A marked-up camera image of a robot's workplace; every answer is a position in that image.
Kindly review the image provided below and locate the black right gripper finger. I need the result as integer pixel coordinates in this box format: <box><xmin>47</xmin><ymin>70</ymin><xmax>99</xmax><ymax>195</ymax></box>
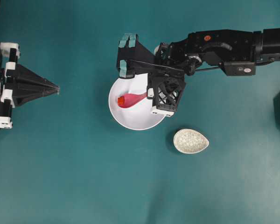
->
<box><xmin>116</xmin><ymin>33</ymin><xmax>161</xmax><ymax>78</ymax></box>
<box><xmin>147</xmin><ymin>71</ymin><xmax>186</xmax><ymax>117</ymax></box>

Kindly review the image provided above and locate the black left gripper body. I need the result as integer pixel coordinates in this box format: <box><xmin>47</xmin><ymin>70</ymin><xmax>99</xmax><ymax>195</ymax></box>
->
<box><xmin>0</xmin><ymin>42</ymin><xmax>21</xmax><ymax>129</ymax></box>

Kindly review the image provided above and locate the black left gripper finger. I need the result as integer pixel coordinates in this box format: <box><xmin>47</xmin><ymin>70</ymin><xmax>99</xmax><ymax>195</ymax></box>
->
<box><xmin>12</xmin><ymin>88</ymin><xmax>60</xmax><ymax>107</ymax></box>
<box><xmin>11</xmin><ymin>64</ymin><xmax>59</xmax><ymax>90</ymax></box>

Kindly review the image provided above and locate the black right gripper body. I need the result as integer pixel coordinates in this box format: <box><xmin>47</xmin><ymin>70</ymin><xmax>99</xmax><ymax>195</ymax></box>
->
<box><xmin>146</xmin><ymin>42</ymin><xmax>201</xmax><ymax>76</ymax></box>

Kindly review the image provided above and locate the pink plastic spoon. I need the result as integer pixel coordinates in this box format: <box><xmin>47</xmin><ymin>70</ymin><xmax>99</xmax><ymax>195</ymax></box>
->
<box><xmin>118</xmin><ymin>93</ymin><xmax>147</xmax><ymax>108</ymax></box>

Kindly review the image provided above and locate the small red block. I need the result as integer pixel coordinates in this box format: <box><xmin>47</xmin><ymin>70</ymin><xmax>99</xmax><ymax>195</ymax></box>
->
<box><xmin>117</xmin><ymin>96</ymin><xmax>125</xmax><ymax>106</ymax></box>

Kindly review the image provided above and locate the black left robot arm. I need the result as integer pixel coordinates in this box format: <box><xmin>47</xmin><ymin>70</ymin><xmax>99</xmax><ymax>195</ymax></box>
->
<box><xmin>0</xmin><ymin>42</ymin><xmax>60</xmax><ymax>129</ymax></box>

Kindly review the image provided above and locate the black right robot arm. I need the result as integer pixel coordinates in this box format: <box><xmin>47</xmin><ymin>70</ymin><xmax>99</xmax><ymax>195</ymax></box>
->
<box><xmin>117</xmin><ymin>28</ymin><xmax>280</xmax><ymax>117</ymax></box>

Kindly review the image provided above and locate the white round bowl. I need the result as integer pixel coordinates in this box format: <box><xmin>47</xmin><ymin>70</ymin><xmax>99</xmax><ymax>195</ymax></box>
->
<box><xmin>108</xmin><ymin>74</ymin><xmax>165</xmax><ymax>131</ymax></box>

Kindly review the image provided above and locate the speckled ceramic spoon rest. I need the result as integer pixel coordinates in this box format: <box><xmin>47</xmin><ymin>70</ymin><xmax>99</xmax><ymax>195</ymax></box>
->
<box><xmin>173</xmin><ymin>129</ymin><xmax>210</xmax><ymax>154</ymax></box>

